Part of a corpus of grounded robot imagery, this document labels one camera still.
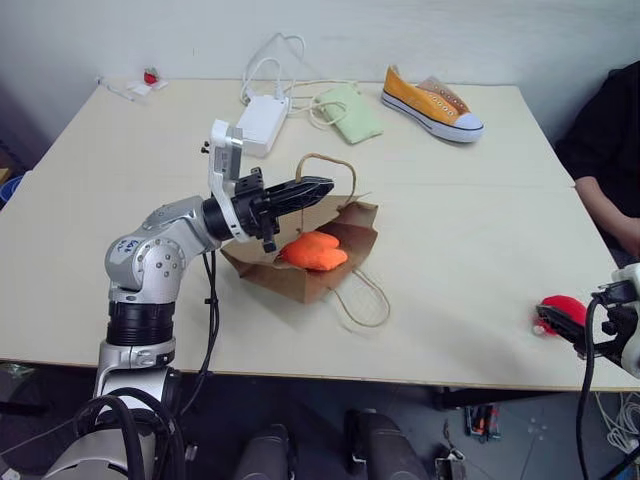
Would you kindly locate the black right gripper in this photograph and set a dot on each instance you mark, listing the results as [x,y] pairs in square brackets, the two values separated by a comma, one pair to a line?
[622,320]

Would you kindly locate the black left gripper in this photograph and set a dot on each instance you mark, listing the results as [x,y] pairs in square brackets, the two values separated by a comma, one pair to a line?
[252,207]

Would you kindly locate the red plush toy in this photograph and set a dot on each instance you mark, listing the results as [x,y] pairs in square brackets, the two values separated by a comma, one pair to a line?
[565,304]

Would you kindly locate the brown paper bag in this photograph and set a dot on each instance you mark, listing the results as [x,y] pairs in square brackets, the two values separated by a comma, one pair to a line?
[310,285]

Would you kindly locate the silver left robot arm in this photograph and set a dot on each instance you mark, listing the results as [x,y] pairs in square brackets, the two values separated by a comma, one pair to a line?
[150,260]

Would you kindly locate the person's bare forearm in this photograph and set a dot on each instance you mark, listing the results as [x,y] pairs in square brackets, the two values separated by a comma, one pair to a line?
[600,197]

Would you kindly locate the orange plush toy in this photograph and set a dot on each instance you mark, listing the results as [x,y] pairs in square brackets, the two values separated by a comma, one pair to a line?
[315,252]

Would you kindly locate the white power adapter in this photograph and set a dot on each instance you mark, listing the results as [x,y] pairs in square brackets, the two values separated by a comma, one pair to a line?
[260,125]

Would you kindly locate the black orange tool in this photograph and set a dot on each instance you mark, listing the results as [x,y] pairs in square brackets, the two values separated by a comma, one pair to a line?
[481,420]

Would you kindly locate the yellow canvas sneaker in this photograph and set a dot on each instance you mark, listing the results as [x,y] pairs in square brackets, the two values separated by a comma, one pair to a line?
[425,102]

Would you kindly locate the small metal floor device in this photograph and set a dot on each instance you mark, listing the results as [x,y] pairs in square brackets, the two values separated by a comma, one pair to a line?
[450,465]

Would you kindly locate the small white packet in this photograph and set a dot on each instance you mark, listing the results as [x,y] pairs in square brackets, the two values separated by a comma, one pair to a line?
[141,89]

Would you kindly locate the small red strawberry toy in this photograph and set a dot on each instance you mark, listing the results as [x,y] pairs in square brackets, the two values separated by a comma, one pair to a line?
[150,75]

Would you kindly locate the person in black clothes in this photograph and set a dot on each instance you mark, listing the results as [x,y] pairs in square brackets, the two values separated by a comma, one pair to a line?
[610,130]

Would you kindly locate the white pen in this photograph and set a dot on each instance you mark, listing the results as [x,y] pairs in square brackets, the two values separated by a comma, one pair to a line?
[116,90]

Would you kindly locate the dark rounded shape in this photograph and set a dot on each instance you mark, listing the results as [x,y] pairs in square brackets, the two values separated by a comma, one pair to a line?
[265,452]
[382,445]

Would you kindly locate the blue bin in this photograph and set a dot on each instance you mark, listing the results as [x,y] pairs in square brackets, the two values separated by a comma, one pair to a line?
[10,187]

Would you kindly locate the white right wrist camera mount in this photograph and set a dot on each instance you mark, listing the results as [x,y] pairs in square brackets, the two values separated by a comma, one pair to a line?
[631,277]

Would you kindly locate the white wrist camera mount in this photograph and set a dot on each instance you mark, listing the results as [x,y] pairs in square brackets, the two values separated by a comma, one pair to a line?
[226,155]
[631,277]

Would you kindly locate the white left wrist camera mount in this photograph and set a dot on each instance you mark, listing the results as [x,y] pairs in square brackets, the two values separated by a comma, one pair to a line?
[226,155]

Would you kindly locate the black table frame bar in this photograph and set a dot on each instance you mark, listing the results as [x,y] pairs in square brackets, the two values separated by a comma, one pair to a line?
[500,397]

